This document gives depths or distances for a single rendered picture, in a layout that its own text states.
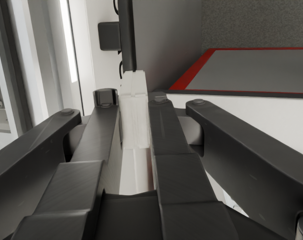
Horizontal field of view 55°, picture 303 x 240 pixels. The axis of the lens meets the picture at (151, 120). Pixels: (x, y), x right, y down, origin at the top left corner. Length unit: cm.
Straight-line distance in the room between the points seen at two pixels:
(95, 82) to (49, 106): 6
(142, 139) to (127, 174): 30
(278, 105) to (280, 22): 77
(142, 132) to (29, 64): 13
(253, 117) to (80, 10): 28
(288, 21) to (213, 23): 27
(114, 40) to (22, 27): 9
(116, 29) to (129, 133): 16
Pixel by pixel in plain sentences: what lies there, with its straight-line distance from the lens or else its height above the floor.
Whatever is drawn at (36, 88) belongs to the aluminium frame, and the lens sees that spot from 26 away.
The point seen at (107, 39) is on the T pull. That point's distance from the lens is 30.
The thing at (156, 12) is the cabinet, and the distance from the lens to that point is 56.
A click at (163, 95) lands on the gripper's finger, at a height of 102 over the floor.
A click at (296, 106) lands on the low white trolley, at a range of 45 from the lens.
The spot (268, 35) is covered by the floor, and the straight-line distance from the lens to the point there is 119.
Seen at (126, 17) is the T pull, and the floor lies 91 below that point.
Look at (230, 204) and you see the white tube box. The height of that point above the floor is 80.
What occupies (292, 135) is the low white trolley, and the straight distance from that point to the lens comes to 46.
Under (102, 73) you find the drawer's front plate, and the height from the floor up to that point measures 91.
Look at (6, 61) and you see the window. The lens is 26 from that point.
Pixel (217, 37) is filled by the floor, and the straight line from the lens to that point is 119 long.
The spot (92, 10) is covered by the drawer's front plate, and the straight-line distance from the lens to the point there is 30.
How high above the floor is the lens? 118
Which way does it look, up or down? 63 degrees down
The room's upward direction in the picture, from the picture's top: 139 degrees counter-clockwise
